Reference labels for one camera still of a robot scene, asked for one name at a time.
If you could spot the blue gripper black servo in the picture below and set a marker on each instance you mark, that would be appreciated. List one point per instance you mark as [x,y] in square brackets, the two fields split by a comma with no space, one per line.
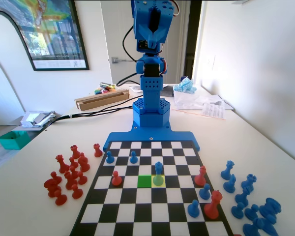
[152,36]

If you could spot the blue chess king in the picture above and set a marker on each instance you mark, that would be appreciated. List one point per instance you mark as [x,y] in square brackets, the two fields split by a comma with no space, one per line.
[158,175]

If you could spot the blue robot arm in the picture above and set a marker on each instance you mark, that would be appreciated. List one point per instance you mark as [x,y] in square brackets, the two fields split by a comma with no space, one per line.
[151,98]

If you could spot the blue chess pawn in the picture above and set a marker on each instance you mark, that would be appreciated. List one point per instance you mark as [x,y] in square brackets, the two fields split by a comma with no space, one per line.
[237,211]
[251,212]
[133,158]
[204,193]
[193,210]
[109,158]

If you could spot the red chess rook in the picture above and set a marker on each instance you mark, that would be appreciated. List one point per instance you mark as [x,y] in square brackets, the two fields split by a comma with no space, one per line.
[97,151]
[75,153]

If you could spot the red chess pawn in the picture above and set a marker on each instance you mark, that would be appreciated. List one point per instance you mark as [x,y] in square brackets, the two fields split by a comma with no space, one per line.
[56,177]
[74,172]
[53,192]
[82,179]
[77,193]
[116,180]
[73,162]
[60,199]

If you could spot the red chess bishop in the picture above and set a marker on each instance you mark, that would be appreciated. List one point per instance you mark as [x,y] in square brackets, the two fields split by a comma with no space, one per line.
[70,182]
[200,177]

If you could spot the blue chess queen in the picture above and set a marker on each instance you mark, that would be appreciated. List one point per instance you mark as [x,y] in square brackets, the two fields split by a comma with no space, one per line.
[227,172]

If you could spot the blue chess rook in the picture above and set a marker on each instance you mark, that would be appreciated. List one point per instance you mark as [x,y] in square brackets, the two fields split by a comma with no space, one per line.
[270,207]
[249,183]

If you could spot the red chess queen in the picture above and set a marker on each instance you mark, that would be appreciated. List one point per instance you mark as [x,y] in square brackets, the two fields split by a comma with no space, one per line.
[213,207]

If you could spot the white door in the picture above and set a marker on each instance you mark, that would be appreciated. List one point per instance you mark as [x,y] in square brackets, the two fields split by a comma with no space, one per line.
[118,37]

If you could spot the white paper sheet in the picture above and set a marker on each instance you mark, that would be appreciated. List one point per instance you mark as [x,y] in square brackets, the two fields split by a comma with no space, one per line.
[135,88]

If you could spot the grey flat box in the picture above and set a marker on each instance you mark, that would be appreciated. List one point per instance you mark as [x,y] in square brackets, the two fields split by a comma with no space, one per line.
[167,91]

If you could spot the blue white crumpled cloth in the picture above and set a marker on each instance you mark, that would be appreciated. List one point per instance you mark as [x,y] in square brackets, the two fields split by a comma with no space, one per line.
[185,86]

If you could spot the colourful marker pens pile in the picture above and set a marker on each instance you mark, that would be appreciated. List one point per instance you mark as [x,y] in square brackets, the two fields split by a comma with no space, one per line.
[104,89]

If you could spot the clear plastic bag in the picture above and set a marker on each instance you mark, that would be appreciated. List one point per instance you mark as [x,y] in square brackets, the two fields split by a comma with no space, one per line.
[189,100]

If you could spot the long cardboard box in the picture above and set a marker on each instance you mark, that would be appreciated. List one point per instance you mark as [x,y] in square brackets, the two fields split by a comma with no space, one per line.
[102,99]

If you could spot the black framed map poster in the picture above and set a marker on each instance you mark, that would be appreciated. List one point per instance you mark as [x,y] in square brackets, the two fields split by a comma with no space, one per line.
[51,32]

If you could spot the printed paper leaflet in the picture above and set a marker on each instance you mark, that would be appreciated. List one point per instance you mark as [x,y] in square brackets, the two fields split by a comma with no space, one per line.
[214,111]

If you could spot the white arched panel black edge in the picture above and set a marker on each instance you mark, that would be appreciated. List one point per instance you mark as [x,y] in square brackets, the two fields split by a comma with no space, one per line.
[5,73]

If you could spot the green plastic bin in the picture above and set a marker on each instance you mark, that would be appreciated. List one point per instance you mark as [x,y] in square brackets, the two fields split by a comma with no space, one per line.
[13,140]

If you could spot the black and white chessboard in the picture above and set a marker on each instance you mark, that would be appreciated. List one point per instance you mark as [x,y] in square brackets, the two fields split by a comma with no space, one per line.
[147,209]

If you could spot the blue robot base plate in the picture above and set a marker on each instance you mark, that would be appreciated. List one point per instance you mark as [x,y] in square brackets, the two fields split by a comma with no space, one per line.
[147,136]

